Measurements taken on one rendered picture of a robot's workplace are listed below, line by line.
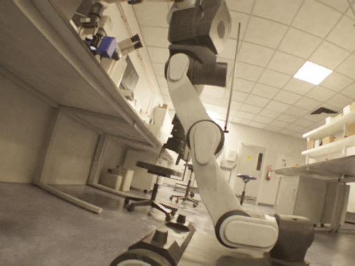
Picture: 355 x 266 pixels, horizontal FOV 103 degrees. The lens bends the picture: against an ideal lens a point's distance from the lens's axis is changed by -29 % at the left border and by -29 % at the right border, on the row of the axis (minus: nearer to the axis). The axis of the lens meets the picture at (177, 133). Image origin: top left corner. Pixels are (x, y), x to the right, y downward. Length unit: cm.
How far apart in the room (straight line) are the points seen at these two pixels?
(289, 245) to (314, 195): 259
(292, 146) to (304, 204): 477
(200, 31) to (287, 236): 90
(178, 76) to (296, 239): 77
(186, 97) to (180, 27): 36
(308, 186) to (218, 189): 262
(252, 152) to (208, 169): 638
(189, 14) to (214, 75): 34
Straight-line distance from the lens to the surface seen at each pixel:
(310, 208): 331
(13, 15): 73
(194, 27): 93
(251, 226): 68
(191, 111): 77
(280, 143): 756
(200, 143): 68
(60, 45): 69
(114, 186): 281
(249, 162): 696
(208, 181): 70
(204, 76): 85
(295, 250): 79
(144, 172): 343
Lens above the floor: 42
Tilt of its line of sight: 12 degrees up
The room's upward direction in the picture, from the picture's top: 14 degrees clockwise
